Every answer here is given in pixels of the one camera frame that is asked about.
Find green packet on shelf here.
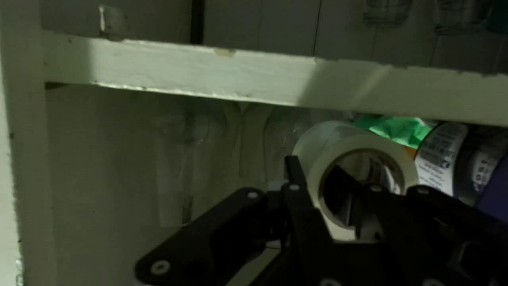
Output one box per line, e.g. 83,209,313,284
354,114,439,149

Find white open cupboard shelves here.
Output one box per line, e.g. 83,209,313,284
0,0,508,286

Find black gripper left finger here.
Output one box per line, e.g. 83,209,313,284
134,155,337,286

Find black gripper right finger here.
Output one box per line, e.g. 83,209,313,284
332,166,508,286

